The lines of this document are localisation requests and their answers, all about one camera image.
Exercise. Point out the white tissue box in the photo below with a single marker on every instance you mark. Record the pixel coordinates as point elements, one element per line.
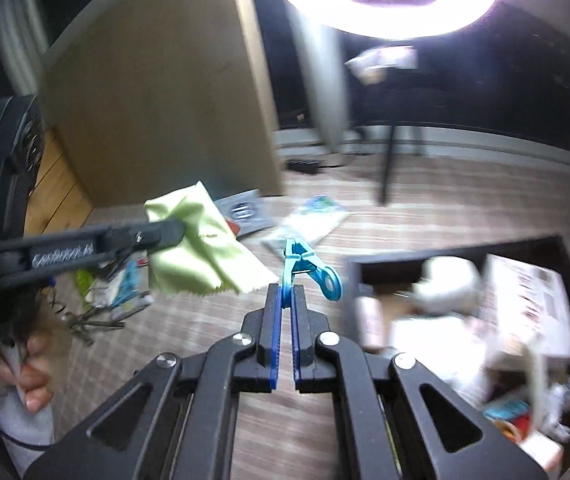
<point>520,300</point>

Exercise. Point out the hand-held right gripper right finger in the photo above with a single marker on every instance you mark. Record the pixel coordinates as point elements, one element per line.
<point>297,370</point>

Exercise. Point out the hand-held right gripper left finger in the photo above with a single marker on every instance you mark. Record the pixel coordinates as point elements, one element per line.
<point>275,340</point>

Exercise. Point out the white shoehorn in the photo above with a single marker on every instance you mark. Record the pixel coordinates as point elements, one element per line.
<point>537,385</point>

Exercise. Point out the green packet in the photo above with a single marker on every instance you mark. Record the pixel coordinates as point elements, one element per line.
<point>85,285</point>

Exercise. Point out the black power strip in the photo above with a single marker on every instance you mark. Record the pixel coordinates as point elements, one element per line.
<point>302,165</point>

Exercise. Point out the black box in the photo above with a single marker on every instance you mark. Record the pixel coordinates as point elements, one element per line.
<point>390,267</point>

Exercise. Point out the white charger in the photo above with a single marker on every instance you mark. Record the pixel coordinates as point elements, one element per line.
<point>445,280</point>

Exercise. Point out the gray packet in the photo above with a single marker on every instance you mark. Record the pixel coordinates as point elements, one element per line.
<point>250,210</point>

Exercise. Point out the pink tube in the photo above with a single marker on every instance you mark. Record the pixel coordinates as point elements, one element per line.
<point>370,320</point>

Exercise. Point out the person's left hand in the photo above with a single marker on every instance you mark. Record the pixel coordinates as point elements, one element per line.
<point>32,375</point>

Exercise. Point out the green cloth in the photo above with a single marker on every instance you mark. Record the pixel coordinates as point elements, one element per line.
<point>200,255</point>

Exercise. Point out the white paper tag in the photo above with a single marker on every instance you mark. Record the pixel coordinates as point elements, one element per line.
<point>380,60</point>

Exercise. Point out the light wood cabinet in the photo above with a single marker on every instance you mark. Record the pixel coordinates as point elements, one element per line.
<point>165,85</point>

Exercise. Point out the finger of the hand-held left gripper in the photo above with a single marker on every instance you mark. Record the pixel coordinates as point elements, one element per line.
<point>90,247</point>

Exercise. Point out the blue clip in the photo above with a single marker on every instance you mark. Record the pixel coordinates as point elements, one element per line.
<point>297,260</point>

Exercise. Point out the black light stand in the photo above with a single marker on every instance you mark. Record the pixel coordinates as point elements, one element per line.
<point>389,170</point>

